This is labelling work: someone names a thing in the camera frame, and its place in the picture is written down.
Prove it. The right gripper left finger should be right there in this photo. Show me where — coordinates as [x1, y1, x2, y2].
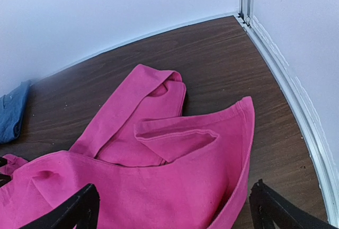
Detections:
[22, 184, 100, 229]

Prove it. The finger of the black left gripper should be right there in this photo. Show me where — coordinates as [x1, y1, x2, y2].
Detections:
[0, 157, 12, 187]

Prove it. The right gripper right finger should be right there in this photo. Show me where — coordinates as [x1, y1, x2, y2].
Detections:
[249, 179, 334, 229]

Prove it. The red garment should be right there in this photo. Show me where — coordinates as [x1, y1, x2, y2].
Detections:
[1, 64, 255, 228]

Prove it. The dark blue polo shirt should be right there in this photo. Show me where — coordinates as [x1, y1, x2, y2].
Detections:
[1, 80, 31, 144]

